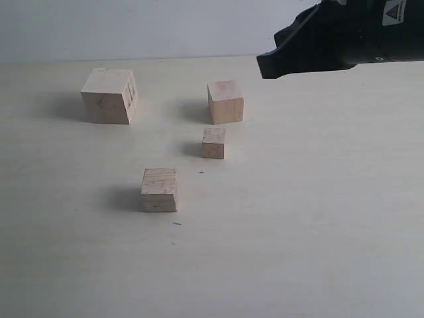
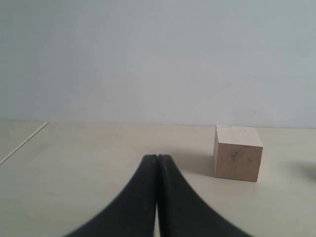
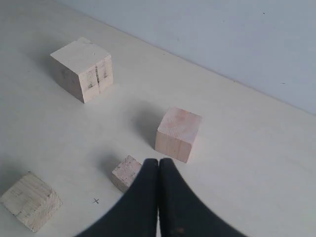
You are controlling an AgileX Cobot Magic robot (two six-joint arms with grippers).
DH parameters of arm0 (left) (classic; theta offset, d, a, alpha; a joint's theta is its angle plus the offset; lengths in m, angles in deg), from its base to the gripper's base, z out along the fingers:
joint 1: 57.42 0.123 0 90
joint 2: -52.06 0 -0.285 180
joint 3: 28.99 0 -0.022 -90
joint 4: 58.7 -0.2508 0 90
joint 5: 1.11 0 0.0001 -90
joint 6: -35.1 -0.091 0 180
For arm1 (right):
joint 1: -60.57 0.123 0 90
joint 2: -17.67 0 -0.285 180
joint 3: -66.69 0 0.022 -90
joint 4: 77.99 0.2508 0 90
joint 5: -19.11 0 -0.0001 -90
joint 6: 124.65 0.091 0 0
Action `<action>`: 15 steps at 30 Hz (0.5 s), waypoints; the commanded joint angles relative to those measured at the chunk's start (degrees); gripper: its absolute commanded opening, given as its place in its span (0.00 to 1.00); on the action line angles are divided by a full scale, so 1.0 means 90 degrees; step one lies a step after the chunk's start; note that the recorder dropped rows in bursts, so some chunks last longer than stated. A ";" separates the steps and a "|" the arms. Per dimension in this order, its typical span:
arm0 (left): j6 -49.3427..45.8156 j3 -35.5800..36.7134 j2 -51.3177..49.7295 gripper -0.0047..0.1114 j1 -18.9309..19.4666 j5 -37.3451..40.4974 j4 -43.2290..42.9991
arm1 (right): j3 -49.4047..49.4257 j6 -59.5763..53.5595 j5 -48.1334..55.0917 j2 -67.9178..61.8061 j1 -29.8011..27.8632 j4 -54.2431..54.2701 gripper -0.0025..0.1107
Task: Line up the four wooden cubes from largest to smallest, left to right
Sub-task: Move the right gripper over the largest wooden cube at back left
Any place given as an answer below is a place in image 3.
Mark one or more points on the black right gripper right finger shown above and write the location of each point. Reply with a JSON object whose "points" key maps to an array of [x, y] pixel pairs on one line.
{"points": [[181, 212]]}

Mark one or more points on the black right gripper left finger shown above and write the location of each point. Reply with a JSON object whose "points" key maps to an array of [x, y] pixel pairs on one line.
{"points": [[135, 214]]}

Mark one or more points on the smallest wooden cube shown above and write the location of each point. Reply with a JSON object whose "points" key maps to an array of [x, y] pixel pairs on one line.
{"points": [[125, 173]]}

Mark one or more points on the second largest wooden cube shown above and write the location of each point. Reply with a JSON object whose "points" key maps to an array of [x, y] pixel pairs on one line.
{"points": [[176, 133]]}

